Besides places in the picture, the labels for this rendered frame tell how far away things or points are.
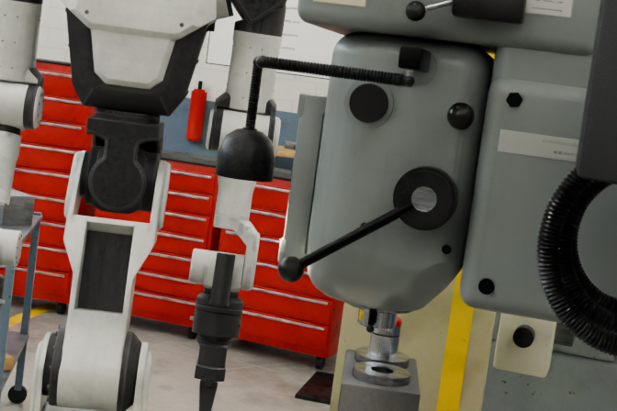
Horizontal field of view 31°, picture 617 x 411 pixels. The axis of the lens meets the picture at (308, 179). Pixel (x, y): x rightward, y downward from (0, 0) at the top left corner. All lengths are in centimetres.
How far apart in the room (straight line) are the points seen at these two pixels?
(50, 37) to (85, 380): 963
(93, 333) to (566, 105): 104
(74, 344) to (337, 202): 81
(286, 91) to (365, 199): 939
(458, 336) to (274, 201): 305
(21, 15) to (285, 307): 421
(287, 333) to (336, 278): 481
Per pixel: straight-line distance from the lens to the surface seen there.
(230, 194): 206
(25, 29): 207
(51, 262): 663
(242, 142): 136
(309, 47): 1061
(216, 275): 203
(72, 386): 198
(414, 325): 315
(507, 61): 124
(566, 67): 123
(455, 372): 316
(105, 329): 198
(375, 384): 172
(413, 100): 126
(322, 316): 603
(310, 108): 136
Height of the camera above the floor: 157
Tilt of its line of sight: 5 degrees down
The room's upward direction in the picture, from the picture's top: 8 degrees clockwise
